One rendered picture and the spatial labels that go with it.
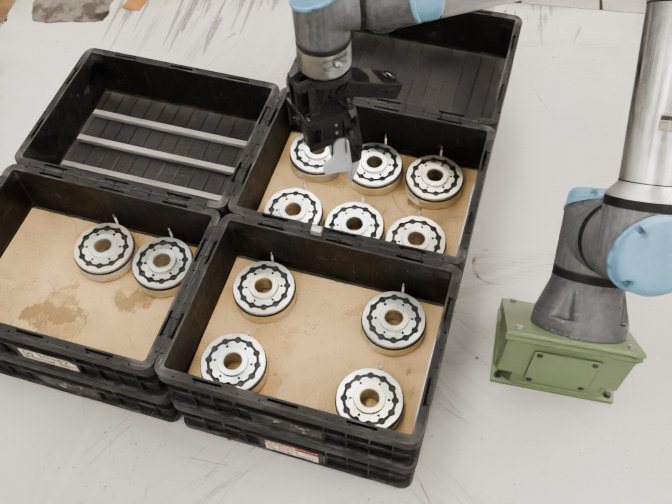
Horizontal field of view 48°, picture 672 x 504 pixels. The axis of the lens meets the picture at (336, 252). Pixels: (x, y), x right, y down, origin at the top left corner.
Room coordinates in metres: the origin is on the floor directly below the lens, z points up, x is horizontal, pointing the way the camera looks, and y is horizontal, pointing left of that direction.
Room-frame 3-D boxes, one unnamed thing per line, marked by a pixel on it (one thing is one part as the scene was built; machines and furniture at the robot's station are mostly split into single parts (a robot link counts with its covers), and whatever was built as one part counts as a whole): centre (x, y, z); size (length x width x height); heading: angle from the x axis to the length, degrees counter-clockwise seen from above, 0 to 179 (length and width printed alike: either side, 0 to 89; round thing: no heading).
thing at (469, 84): (1.10, -0.15, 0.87); 0.40 x 0.30 x 0.11; 71
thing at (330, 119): (0.78, 0.01, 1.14); 0.09 x 0.08 x 0.12; 116
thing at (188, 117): (0.95, 0.32, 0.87); 0.40 x 0.30 x 0.11; 71
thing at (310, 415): (0.54, 0.04, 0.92); 0.40 x 0.30 x 0.02; 71
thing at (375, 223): (0.75, -0.03, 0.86); 0.10 x 0.10 x 0.01
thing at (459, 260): (0.82, -0.06, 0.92); 0.40 x 0.30 x 0.02; 71
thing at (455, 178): (0.85, -0.18, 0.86); 0.10 x 0.10 x 0.01
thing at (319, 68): (0.78, 0.00, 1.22); 0.08 x 0.08 x 0.05
